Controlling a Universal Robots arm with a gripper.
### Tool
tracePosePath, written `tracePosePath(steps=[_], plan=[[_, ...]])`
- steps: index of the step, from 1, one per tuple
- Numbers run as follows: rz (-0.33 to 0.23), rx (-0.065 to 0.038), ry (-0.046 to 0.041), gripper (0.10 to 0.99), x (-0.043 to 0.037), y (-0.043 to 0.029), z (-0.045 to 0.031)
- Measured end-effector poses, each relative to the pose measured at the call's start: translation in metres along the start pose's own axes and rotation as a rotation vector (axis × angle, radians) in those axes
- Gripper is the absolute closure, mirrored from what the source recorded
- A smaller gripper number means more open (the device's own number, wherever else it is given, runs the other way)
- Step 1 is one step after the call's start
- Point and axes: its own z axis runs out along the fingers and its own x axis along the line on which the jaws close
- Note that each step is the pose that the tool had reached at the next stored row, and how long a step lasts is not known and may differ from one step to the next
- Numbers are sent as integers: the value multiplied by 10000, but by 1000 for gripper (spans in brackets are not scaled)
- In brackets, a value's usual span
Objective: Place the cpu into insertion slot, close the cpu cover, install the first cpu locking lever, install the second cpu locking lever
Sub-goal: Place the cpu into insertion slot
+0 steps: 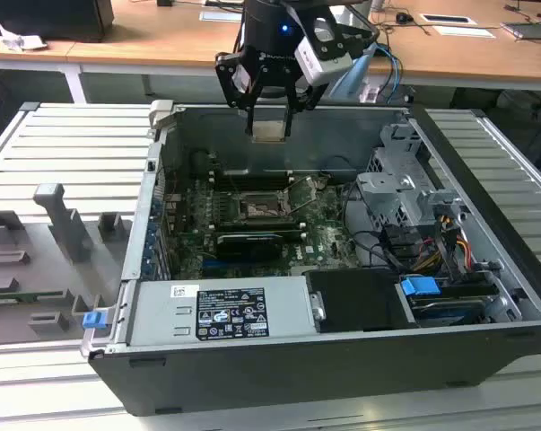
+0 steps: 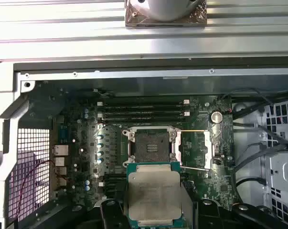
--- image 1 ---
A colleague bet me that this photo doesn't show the yellow and red wires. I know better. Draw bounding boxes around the yellow and red wires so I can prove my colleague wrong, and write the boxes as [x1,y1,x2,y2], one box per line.
[413,237,473,270]

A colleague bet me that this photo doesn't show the black graphics card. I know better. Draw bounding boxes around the black graphics card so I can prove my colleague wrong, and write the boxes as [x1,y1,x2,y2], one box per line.
[214,231,284,264]

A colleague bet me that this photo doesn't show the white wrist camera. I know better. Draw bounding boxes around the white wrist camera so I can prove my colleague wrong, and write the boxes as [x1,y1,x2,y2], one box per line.
[294,15,379,86]

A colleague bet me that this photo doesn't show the grey parts rack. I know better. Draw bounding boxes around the grey parts rack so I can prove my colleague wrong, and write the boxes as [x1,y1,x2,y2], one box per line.
[0,182,135,347]

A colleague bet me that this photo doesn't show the black CPU socket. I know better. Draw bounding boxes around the black CPU socket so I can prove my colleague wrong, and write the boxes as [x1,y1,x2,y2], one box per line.
[236,190,285,222]

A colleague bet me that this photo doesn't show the black plastic shroud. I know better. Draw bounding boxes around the black plastic shroud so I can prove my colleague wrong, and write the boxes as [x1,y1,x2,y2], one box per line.
[306,268,417,334]

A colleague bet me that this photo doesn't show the black computer box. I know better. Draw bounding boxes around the black computer box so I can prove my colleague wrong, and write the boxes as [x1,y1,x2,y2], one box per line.
[0,0,115,42]

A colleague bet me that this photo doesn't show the green motherboard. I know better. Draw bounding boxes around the green motherboard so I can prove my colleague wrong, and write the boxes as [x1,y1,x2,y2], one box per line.
[164,172,365,279]

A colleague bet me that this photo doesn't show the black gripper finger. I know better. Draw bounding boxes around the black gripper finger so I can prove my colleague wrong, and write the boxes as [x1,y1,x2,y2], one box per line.
[282,66,327,138]
[214,53,257,136]

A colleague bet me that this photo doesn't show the blue disk carrier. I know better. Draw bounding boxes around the blue disk carrier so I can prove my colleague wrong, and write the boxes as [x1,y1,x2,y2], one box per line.
[398,276,489,328]

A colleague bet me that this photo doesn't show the grey power supply unit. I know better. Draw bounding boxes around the grey power supply unit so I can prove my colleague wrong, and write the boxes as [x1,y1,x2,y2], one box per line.
[128,274,325,347]

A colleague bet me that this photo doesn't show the pale blue teach pendant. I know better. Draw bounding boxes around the pale blue teach pendant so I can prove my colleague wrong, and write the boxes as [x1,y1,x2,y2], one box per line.
[327,44,379,102]

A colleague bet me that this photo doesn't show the black RAM stick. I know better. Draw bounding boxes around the black RAM stick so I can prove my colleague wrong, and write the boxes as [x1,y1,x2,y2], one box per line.
[211,169,294,189]
[211,217,307,233]

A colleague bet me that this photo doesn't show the grey case latch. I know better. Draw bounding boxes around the grey case latch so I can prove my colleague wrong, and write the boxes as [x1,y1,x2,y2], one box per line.
[148,99,177,131]

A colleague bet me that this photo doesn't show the white paper sheet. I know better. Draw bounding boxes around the white paper sheet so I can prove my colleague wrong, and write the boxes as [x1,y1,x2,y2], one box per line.
[432,25,498,40]

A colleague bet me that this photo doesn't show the blue cable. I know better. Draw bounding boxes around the blue cable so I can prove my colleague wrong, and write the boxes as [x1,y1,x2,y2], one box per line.
[377,42,404,98]

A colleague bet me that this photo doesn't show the black open PC case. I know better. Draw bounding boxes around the black open PC case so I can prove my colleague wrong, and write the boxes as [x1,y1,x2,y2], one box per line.
[80,99,541,418]

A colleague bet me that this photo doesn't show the wooden desk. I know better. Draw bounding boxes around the wooden desk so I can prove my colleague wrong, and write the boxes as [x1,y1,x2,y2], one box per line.
[0,0,541,107]

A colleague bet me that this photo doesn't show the desk cable grommet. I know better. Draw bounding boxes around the desk cable grommet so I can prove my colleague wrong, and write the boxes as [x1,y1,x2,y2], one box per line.
[420,13,477,26]
[199,9,244,22]

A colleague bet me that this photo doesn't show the crumpled white paper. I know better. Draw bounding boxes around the crumpled white paper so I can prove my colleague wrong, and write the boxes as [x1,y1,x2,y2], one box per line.
[0,24,47,51]

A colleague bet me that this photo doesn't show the grey laptop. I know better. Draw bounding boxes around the grey laptop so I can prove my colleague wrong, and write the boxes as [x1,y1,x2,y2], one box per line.
[501,20,541,44]

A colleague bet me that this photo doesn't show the silver CPU plate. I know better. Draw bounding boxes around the silver CPU plate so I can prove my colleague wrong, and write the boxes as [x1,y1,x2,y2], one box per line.
[250,119,285,144]

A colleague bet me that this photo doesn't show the thin wire locking lever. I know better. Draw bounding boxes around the thin wire locking lever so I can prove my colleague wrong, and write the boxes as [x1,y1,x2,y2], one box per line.
[226,172,245,198]
[291,190,319,214]

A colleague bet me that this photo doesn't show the metal drive cage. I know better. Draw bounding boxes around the metal drive cage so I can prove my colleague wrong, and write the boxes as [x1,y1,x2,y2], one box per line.
[354,123,468,234]

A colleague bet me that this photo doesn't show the green RAM stick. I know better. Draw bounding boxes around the green RAM stick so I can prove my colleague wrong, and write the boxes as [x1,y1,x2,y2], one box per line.
[0,290,67,305]

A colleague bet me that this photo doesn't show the blue plastic latch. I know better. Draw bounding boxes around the blue plastic latch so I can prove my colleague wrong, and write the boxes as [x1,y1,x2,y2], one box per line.
[82,310,108,330]

